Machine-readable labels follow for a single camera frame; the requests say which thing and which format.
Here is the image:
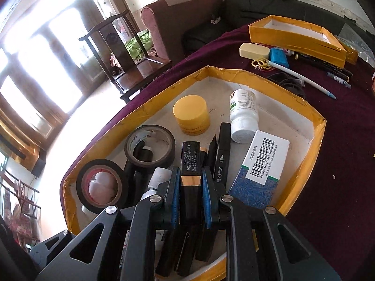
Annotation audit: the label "small yellow jar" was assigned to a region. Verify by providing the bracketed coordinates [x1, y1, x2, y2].
[172, 95, 210, 136]

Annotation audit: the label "maroon armchair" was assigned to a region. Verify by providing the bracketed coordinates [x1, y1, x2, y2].
[140, 0, 222, 65]

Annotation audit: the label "far yellow cardboard tray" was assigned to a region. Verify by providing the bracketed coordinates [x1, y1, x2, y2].
[248, 15, 346, 69]

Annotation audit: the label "cream eraser block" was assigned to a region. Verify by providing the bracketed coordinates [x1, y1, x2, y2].
[239, 43, 270, 60]

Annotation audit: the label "black tape roll red core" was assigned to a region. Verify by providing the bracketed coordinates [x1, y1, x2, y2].
[76, 159, 128, 214]

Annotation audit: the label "white blue pen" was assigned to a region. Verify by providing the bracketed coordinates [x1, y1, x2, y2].
[266, 61, 337, 100]

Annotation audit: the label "black pens by far tray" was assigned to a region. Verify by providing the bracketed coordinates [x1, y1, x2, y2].
[287, 52, 353, 89]

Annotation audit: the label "black gold lipstick tube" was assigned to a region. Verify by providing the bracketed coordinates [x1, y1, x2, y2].
[176, 141, 202, 277]

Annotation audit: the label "blue white medicine box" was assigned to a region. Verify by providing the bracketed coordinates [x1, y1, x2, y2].
[229, 130, 290, 209]

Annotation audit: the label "yellow packing tape roll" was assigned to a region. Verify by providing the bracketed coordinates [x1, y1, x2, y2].
[336, 36, 359, 65]

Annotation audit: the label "white bottle clear cap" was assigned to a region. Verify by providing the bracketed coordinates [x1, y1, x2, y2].
[141, 167, 172, 200]

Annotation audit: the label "black ballpoint pen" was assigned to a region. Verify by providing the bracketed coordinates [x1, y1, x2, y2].
[207, 136, 218, 173]

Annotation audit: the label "white bottle red label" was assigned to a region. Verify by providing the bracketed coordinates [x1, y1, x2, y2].
[81, 168, 119, 214]

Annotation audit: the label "white bottle green label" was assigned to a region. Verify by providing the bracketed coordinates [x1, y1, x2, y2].
[229, 89, 259, 144]

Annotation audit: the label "yellow cardboard tray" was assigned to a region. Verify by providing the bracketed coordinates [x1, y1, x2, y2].
[248, 15, 346, 69]
[60, 65, 327, 281]

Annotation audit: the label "near yellow cardboard tray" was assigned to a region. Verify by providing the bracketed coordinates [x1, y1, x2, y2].
[60, 65, 327, 281]

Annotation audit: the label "black sofa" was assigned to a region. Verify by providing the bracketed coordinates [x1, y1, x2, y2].
[181, 0, 374, 56]

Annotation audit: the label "black marker white cap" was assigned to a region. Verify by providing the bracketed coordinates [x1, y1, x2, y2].
[212, 122, 231, 187]

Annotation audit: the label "dark wooden chair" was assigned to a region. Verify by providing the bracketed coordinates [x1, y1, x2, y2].
[79, 10, 172, 103]

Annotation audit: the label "maroon table cloth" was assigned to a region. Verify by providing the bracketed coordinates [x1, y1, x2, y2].
[60, 26, 374, 280]

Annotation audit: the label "black tape roll white core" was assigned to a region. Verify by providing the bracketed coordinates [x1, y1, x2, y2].
[124, 125, 175, 174]

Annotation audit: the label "yellow rubber bands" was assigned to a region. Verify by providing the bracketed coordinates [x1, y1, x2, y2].
[251, 58, 273, 72]

